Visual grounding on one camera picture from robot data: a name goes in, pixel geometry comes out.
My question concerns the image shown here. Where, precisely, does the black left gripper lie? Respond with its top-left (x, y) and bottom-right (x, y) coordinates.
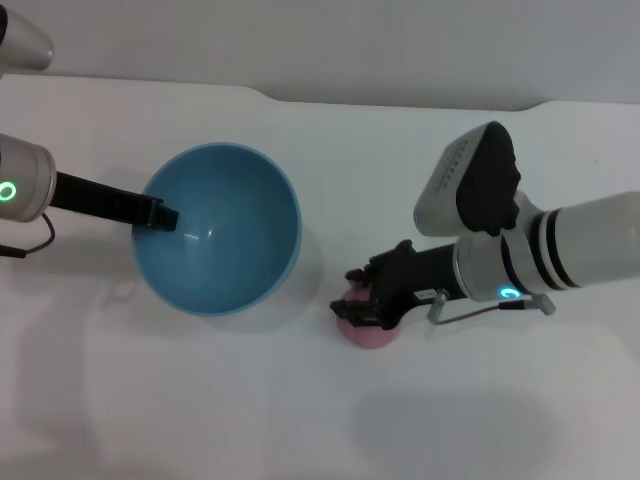
top-left (52, 170), bottom-right (180, 233)

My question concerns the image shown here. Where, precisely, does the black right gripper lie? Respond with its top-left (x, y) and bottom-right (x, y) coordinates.
top-left (328, 239), bottom-right (470, 332)

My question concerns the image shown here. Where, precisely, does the pink toy peach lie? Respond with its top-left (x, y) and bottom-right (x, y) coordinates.
top-left (335, 288), bottom-right (401, 350)

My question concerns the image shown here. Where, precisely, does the blue bowl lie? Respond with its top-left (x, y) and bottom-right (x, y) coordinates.
top-left (130, 142), bottom-right (304, 320)

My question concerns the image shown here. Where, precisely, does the left arm connector cable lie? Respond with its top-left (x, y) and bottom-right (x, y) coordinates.
top-left (0, 212), bottom-right (56, 259)

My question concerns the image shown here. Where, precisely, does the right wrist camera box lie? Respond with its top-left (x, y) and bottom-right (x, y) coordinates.
top-left (412, 121), bottom-right (523, 237)

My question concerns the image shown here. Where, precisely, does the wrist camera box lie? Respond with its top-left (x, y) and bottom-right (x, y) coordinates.
top-left (412, 121), bottom-right (523, 237)
top-left (0, 8), bottom-right (55, 72)

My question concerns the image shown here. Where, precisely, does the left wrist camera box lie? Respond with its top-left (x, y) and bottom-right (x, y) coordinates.
top-left (0, 8), bottom-right (55, 72)

